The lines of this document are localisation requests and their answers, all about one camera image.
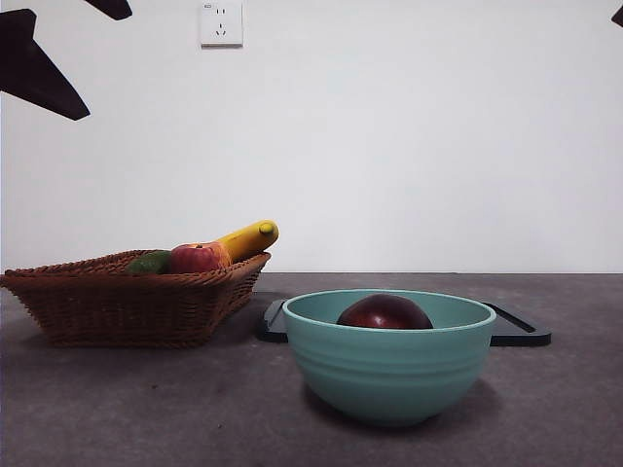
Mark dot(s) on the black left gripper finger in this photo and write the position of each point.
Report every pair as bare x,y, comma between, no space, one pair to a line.
34,68
114,9

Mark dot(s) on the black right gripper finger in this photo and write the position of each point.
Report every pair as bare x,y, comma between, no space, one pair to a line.
619,17

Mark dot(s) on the dark red plum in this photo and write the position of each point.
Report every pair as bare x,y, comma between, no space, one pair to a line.
384,313

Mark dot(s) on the teal ribbed bowl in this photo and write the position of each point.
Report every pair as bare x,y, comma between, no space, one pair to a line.
389,370

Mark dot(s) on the green avocado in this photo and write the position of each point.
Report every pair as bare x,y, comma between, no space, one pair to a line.
148,263

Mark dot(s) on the red and yellow apple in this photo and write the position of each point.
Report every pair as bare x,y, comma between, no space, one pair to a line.
194,259

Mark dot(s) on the brown wicker basket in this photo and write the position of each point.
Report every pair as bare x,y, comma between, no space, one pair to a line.
126,311

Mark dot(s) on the yellow banana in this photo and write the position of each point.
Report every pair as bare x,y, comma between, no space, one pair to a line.
248,240

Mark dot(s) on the dark green rectangular tray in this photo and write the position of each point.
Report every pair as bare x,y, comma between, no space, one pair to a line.
516,333

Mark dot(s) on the white wall socket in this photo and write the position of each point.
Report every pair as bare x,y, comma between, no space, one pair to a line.
221,24

